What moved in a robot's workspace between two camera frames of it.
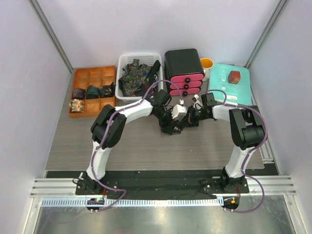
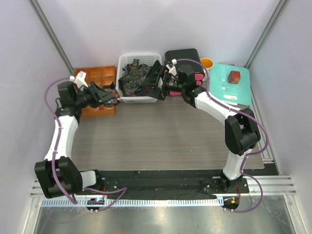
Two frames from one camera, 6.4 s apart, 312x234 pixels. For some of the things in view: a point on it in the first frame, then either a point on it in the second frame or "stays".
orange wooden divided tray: x=99 y=76 stays
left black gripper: x=164 y=125 → x=100 y=94
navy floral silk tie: x=176 y=130 → x=111 y=102
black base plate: x=161 y=183 stays
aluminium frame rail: x=271 y=185 stays
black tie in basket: x=153 y=70 stays
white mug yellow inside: x=207 y=64 stays
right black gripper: x=190 y=121 → x=161 y=94
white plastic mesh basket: x=147 y=59 stays
